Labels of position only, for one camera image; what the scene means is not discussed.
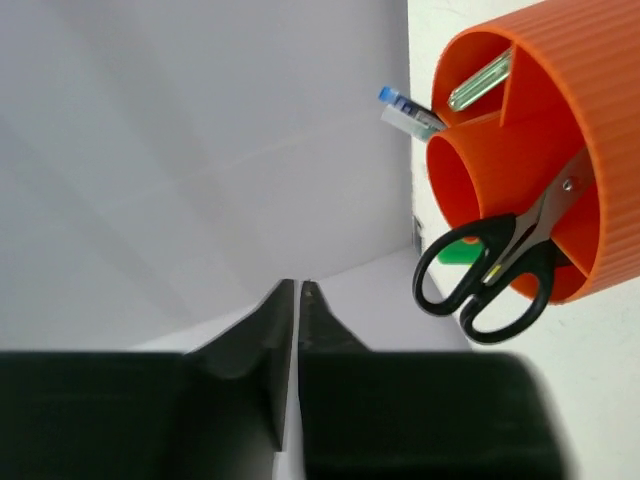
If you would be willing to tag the black handled scissors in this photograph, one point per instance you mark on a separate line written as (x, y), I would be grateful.
(512, 245)

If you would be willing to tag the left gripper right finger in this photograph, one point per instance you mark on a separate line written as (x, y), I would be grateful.
(370, 414)

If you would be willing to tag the green correction tape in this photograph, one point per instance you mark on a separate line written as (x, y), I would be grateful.
(481, 83)

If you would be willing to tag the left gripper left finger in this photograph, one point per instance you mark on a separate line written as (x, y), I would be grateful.
(217, 412)

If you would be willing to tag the blue pen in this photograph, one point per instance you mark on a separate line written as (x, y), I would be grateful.
(410, 108)

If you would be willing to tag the orange round organizer container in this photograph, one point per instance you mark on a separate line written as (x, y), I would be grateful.
(574, 84)

